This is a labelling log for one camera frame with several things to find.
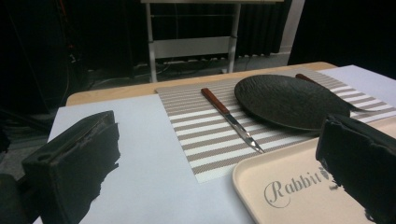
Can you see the white paper sheet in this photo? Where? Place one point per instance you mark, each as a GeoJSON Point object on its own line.
{"type": "Point", "coordinates": [149, 161]}

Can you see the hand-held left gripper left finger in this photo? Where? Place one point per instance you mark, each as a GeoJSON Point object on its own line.
{"type": "Point", "coordinates": [68, 168]}

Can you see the black curtain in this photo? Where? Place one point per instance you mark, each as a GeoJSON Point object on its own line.
{"type": "Point", "coordinates": [258, 28]}

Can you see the black textured plate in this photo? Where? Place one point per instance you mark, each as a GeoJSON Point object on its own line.
{"type": "Point", "coordinates": [289, 101]}

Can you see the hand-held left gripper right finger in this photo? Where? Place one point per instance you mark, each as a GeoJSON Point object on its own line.
{"type": "Point", "coordinates": [358, 155]}

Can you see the beige tray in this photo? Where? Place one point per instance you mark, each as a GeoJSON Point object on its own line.
{"type": "Point", "coordinates": [295, 193]}

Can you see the white metal stand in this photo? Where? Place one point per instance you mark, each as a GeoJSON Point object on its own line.
{"type": "Point", "coordinates": [190, 43]}

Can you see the striped placemat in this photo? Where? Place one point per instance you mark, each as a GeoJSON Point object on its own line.
{"type": "Point", "coordinates": [211, 124]}

